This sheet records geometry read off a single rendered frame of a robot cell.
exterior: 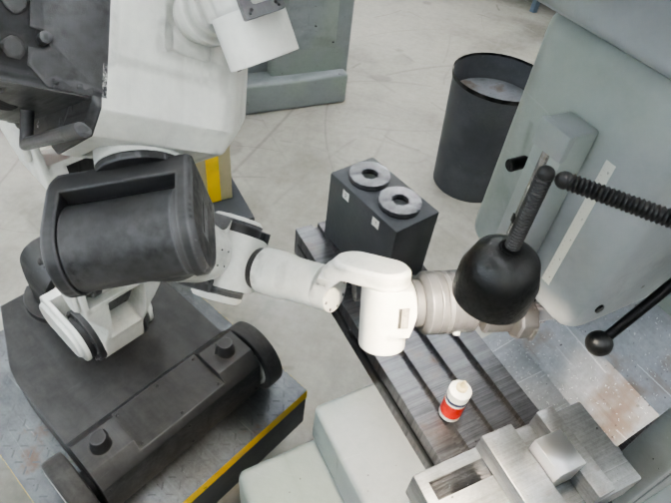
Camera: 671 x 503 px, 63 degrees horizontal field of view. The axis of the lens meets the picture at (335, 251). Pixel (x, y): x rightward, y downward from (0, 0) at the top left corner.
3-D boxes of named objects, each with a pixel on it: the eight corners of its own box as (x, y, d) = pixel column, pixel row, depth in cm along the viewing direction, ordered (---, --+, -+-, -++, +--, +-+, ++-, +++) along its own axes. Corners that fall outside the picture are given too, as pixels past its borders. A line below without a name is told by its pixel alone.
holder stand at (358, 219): (381, 293, 120) (397, 228, 106) (323, 234, 132) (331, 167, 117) (421, 271, 126) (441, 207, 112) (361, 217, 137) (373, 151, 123)
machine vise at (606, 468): (453, 587, 81) (473, 565, 73) (403, 491, 90) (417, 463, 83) (623, 494, 94) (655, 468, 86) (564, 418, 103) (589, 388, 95)
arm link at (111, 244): (119, 291, 65) (63, 293, 51) (108, 218, 65) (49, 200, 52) (216, 274, 65) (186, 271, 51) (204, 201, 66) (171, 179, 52)
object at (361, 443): (390, 601, 97) (403, 583, 88) (309, 431, 117) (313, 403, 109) (592, 482, 115) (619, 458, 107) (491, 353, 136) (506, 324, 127)
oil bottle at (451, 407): (446, 426, 99) (462, 395, 92) (434, 407, 102) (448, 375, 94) (464, 417, 101) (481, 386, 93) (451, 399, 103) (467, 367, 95)
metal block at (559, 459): (545, 491, 85) (560, 476, 81) (521, 456, 88) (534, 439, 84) (570, 478, 87) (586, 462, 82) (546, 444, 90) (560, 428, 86)
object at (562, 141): (500, 286, 65) (570, 138, 50) (479, 263, 67) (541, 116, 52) (525, 277, 67) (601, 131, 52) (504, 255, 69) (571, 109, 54)
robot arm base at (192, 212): (92, 305, 61) (36, 291, 50) (83, 198, 64) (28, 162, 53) (225, 282, 62) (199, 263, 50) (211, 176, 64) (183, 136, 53)
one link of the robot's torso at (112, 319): (56, 333, 137) (30, 232, 98) (127, 291, 148) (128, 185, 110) (93, 380, 134) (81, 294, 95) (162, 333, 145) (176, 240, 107)
